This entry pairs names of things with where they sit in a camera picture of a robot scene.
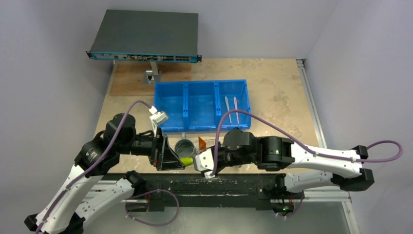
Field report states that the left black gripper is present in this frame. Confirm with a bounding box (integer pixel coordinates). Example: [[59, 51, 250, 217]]
[[119, 127, 186, 169]]

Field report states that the grey mug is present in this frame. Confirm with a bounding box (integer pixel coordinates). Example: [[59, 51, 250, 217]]
[[174, 133, 195, 158]]

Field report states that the blue plastic divided bin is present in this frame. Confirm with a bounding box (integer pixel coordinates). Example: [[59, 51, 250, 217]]
[[154, 79, 251, 133]]

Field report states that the clear plastic holder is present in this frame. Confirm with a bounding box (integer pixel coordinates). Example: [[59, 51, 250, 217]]
[[194, 139, 215, 153]]

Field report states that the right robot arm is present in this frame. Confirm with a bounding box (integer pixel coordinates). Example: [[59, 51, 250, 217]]
[[198, 128, 375, 198]]

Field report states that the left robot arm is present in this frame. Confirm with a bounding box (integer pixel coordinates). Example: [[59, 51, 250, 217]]
[[24, 108, 184, 234]]

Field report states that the pink toothbrush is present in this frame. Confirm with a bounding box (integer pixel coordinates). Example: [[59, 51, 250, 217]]
[[233, 97, 240, 124]]

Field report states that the light blue toothbrush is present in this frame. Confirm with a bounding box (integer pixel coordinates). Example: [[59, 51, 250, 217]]
[[225, 96, 232, 124]]

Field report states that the wooden base board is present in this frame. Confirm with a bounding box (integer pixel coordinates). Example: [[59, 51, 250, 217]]
[[109, 61, 202, 96]]

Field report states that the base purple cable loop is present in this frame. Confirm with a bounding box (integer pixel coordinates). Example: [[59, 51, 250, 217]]
[[125, 189, 180, 227]]

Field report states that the black aluminium base frame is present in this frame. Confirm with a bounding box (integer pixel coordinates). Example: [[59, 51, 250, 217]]
[[87, 173, 351, 212]]

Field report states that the metal switch stand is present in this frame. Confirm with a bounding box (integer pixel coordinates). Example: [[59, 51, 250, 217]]
[[143, 61, 162, 85]]

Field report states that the grey network switch box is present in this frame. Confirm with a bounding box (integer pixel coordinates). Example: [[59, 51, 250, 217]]
[[86, 9, 202, 63]]

